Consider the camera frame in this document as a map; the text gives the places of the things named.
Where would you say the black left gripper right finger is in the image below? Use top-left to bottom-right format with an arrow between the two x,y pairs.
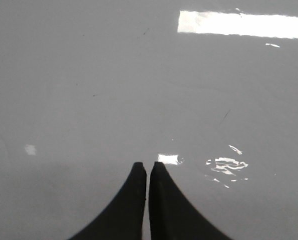
148,162 -> 229,240

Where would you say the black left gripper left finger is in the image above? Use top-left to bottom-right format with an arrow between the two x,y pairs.
71,162 -> 147,240

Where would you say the white whiteboard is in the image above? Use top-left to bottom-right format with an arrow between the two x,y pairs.
0,0 -> 298,240

